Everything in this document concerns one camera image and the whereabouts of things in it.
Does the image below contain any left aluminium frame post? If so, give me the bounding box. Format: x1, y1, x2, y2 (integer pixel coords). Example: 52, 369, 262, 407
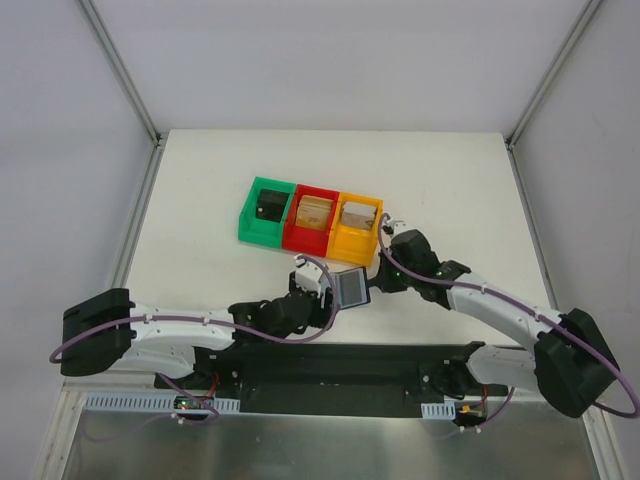
75, 0, 162, 146

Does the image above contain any left white cable duct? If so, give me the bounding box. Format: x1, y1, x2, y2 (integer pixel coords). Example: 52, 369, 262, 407
84, 392, 211, 415

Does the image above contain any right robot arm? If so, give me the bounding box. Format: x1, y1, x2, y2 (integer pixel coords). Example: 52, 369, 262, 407
373, 215, 619, 418

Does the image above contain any red plastic bin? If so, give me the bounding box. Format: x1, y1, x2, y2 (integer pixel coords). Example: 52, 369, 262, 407
282, 184, 339, 257

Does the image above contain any aluminium frame post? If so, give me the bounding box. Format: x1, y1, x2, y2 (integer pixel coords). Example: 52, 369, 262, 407
505, 0, 607, 151
75, 0, 162, 146

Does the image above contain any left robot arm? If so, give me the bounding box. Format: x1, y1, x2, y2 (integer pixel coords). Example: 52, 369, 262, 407
49, 255, 340, 389

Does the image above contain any black leather card holder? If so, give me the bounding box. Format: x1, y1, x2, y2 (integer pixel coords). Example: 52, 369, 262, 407
334, 267, 371, 310

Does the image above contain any silver card stack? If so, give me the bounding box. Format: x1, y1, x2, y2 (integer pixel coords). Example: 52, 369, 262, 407
340, 201, 377, 231

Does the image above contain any white cable duct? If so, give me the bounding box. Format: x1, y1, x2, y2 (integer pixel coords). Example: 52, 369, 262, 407
420, 399, 457, 421
84, 392, 211, 415

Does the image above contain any yellow plastic bin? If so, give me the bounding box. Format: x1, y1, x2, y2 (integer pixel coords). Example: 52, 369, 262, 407
326, 192, 384, 267

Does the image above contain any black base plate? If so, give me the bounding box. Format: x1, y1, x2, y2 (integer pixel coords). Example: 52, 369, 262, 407
175, 341, 508, 418

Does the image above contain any gold card stack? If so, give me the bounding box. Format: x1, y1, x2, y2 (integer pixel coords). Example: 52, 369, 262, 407
295, 195, 333, 231

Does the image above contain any right aluminium frame post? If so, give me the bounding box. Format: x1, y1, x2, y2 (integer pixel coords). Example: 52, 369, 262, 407
505, 0, 607, 151

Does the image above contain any black card stack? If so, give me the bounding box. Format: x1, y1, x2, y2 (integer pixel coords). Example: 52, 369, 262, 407
255, 189, 290, 223

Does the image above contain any right white cable duct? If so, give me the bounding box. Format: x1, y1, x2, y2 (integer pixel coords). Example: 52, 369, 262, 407
420, 399, 457, 421

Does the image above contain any green plastic bin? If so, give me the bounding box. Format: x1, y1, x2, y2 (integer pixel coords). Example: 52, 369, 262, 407
238, 177, 297, 249

